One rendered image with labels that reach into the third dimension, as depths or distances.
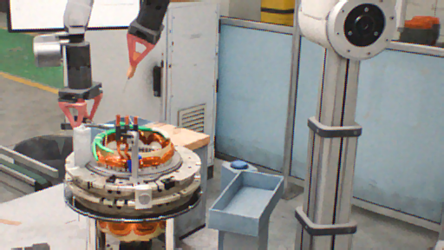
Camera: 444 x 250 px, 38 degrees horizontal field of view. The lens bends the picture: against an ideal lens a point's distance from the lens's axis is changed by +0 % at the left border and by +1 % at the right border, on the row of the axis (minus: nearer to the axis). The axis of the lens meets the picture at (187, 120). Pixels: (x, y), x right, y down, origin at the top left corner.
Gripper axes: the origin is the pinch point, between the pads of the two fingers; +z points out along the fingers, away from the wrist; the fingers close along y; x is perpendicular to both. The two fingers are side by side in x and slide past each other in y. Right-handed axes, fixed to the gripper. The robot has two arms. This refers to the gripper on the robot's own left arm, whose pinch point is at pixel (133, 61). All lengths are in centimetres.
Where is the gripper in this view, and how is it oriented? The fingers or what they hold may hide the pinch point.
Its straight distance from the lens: 145.1
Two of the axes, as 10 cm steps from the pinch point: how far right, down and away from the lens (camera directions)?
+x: 9.2, 3.8, 0.1
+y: -1.4, 3.5, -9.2
